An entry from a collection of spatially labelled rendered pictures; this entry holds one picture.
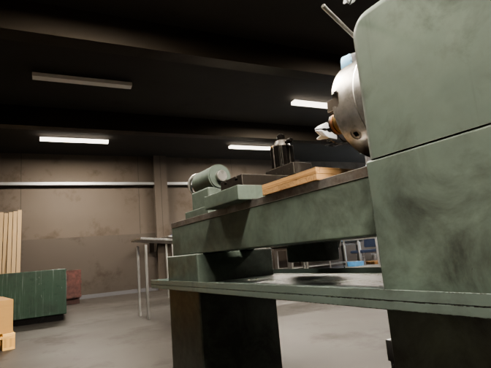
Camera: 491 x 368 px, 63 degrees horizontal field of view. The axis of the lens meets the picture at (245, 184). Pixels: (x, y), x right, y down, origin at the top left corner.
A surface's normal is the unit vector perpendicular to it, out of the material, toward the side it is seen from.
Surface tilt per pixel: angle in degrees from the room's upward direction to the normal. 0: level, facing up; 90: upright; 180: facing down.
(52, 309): 90
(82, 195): 90
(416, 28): 90
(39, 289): 90
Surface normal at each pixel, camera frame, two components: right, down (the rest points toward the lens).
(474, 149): -0.85, -0.02
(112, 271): 0.43, -0.19
